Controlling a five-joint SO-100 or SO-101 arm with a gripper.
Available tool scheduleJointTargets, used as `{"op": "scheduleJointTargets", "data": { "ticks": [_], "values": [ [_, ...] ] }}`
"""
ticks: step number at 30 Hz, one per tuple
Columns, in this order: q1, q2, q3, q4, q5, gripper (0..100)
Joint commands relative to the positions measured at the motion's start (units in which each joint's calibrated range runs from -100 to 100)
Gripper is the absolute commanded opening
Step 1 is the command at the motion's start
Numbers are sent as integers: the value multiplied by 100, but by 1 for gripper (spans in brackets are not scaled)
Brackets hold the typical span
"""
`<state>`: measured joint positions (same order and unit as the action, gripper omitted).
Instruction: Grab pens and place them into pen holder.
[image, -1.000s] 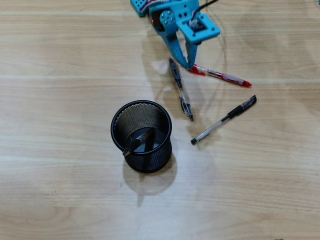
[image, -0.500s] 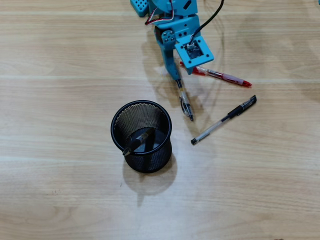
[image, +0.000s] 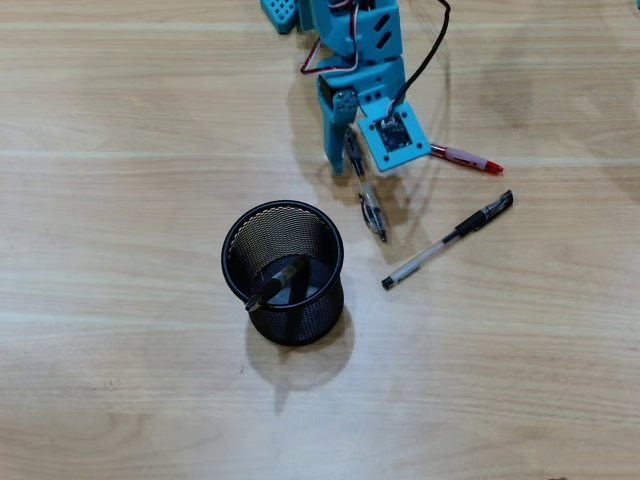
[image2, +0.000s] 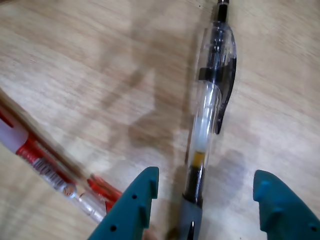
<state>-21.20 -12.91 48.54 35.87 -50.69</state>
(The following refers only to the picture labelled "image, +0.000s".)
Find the blue wrist camera module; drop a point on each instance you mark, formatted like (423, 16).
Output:
(395, 135)

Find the black capped gel pen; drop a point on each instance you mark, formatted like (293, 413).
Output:
(472, 225)

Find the red retractable pen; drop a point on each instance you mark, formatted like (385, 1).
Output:
(465, 159)

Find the black mesh pen holder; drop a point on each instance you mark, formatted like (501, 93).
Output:
(300, 325)

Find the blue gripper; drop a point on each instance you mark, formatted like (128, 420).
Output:
(361, 80)

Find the grey grip retractable pen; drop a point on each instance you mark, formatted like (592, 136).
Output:
(369, 200)

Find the black clip retractable pen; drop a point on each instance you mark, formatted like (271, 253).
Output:
(272, 287)

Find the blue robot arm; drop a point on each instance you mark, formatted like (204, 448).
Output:
(340, 25)

